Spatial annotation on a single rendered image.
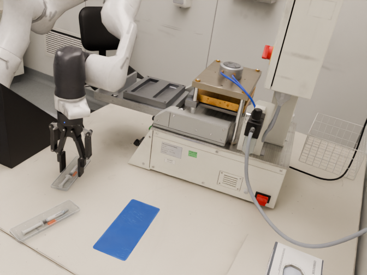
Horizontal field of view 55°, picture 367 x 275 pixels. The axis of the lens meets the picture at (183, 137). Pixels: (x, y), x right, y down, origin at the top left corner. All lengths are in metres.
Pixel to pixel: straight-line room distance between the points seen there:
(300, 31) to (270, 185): 0.48
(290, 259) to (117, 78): 0.67
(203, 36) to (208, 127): 1.70
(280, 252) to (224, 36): 2.01
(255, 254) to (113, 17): 0.82
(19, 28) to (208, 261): 1.00
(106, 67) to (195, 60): 1.82
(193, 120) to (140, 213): 0.33
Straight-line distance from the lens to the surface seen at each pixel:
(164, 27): 2.91
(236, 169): 1.16
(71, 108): 1.04
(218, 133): 1.12
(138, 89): 1.33
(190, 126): 1.14
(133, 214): 1.10
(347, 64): 2.55
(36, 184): 1.23
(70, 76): 1.03
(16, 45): 1.40
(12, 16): 1.41
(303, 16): 0.99
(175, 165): 1.22
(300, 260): 0.93
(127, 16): 1.21
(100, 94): 1.31
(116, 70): 1.06
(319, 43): 1.00
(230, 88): 1.11
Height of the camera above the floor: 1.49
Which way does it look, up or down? 29 degrees down
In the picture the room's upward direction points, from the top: 9 degrees clockwise
